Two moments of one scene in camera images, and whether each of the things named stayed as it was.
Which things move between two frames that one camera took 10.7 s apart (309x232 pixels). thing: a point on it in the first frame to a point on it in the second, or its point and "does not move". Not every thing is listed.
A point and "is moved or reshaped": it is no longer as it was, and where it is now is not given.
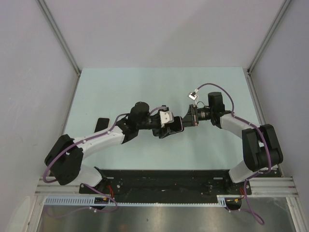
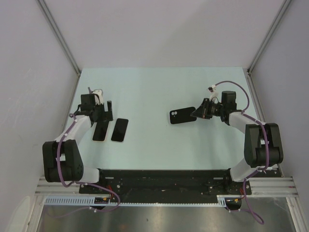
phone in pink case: x=102 y=123 does not move
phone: x=177 y=126 is moved or reshaped
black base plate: x=165 y=186 does not move
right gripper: x=191 y=118 to x=203 y=111
